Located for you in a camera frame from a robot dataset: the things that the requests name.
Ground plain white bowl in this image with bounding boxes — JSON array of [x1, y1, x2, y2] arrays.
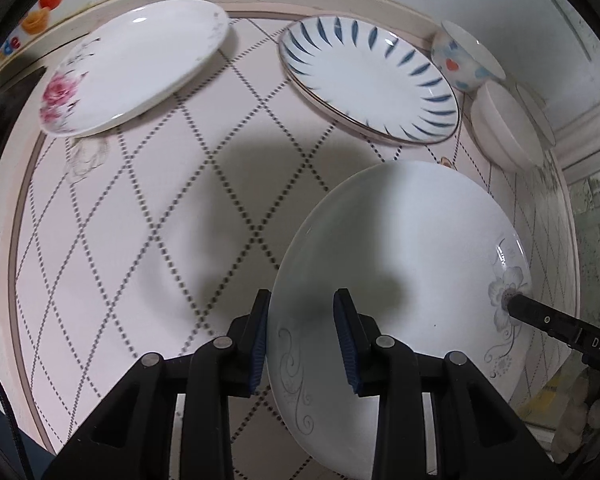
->
[[470, 80, 544, 174]]

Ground patterned white table mat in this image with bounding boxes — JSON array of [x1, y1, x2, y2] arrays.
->
[[9, 18, 579, 452]]

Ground white plate grey flower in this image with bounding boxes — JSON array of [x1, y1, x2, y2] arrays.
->
[[268, 162, 532, 479]]

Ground colourful fruit wall sticker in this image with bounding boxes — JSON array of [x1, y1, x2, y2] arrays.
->
[[0, 0, 62, 69]]

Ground white bowl dark rim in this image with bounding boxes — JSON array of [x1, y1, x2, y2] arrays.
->
[[515, 82, 556, 148]]

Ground black cable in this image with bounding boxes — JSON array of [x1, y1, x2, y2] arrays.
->
[[0, 343, 34, 480]]

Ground white plate pink rose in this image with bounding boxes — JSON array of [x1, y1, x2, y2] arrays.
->
[[38, 0, 230, 138]]

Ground white bowl blue pink dots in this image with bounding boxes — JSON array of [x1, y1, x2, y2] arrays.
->
[[430, 21, 506, 93]]

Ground white plate blue leaf pattern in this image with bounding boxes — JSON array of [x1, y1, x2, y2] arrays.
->
[[278, 15, 460, 145]]

